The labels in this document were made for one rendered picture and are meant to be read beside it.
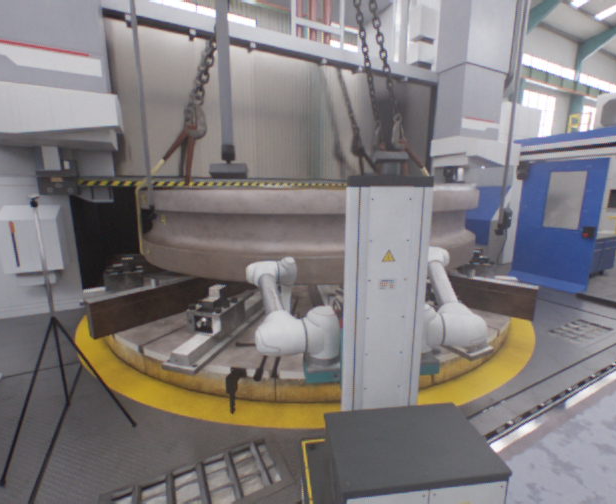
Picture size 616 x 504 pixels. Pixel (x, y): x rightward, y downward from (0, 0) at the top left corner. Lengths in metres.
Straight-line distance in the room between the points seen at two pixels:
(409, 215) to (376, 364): 0.66
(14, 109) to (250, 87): 3.40
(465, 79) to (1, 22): 6.14
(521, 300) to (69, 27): 5.38
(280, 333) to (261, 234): 1.77
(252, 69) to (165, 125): 1.73
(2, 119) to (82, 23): 1.24
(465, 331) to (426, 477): 0.68
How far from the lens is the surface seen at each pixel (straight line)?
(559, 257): 7.17
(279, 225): 2.99
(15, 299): 5.93
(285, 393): 2.81
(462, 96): 6.66
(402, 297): 1.37
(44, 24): 4.28
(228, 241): 3.22
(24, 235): 5.31
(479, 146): 6.22
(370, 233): 1.26
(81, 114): 3.62
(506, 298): 4.23
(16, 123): 3.68
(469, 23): 6.99
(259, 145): 5.77
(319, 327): 1.43
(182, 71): 5.74
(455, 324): 1.64
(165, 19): 5.81
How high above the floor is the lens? 1.72
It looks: 11 degrees down
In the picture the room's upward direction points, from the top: straight up
